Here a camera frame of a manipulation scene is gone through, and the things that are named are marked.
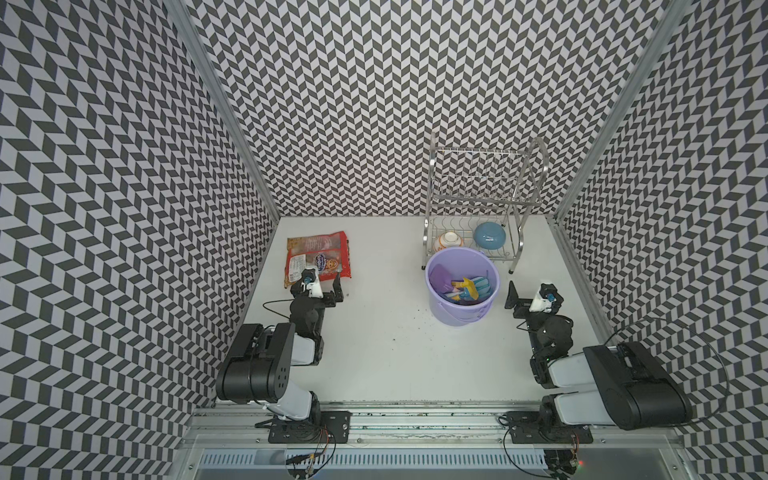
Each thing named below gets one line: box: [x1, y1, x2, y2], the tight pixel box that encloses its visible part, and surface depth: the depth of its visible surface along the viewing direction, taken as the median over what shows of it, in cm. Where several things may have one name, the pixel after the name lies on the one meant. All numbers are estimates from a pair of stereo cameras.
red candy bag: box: [284, 231, 352, 288], surface depth 107 cm
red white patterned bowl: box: [434, 231, 465, 254], surface depth 102 cm
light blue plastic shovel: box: [459, 287, 479, 302], surface depth 90 cm
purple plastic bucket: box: [425, 246, 501, 327], surface depth 86 cm
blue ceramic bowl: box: [473, 221, 507, 250], surface depth 106 cm
